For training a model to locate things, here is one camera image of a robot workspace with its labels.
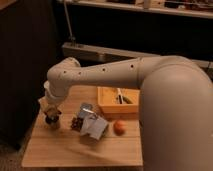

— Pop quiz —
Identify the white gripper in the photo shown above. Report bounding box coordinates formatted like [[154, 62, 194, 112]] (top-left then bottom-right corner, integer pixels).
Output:
[[38, 96, 60, 115]]

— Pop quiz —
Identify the wooden table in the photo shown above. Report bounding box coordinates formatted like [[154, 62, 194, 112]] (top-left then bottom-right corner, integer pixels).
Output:
[[22, 86, 143, 168]]

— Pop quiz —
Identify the yellow plastic bin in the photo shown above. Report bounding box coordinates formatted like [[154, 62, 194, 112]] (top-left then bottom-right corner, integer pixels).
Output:
[[97, 87, 139, 114]]

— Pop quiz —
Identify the white handled brush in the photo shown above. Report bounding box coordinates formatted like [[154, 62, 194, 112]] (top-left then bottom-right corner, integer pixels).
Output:
[[117, 88, 123, 104]]

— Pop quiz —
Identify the silver foil packet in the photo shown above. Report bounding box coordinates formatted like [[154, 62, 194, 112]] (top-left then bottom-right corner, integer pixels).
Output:
[[78, 103, 97, 119]]

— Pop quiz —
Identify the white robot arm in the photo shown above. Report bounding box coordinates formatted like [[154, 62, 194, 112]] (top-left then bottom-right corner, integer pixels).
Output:
[[44, 56, 213, 171]]

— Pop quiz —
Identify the metal shelf rail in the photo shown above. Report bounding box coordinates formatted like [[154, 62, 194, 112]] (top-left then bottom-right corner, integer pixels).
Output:
[[61, 41, 213, 78]]

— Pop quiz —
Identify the orange fruit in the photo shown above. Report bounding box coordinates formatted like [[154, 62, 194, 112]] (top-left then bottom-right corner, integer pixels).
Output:
[[113, 120, 126, 135]]

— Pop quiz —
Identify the metal cup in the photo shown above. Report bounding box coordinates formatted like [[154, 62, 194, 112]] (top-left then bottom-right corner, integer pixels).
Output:
[[45, 116, 60, 130]]

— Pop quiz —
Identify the dark grape bunch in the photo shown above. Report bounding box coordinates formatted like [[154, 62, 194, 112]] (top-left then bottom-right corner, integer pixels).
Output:
[[71, 117, 83, 131]]

